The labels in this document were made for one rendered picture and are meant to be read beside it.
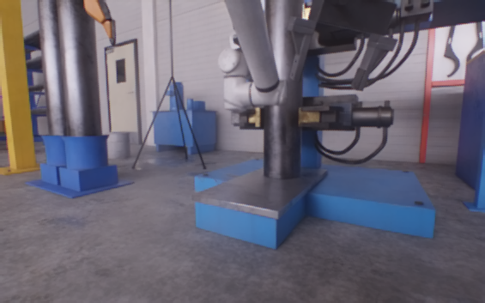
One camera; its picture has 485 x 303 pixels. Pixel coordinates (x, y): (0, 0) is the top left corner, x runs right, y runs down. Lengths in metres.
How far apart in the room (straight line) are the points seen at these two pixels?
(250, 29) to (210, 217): 0.72
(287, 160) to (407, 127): 2.17
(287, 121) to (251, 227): 0.60
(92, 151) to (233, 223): 1.23
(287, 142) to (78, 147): 1.36
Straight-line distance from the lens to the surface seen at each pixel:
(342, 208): 1.21
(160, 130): 3.91
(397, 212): 1.20
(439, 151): 3.35
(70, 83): 1.96
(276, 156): 1.31
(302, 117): 1.21
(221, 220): 1.02
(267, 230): 0.93
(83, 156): 1.92
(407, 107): 3.30
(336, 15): 0.47
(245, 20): 0.68
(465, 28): 3.45
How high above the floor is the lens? 0.46
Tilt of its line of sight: 7 degrees down
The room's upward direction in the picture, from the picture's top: straight up
